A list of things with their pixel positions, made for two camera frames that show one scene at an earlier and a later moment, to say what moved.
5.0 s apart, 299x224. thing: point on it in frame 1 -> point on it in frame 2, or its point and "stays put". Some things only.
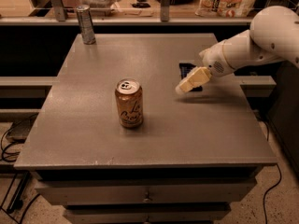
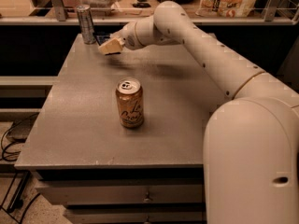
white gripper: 214,61 -> 128,36
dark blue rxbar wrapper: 185,68 -> 101,36
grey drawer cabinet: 194,156 stays put
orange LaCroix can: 129,96 stays put
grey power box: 20,130 stays put
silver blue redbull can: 86,23 stays put
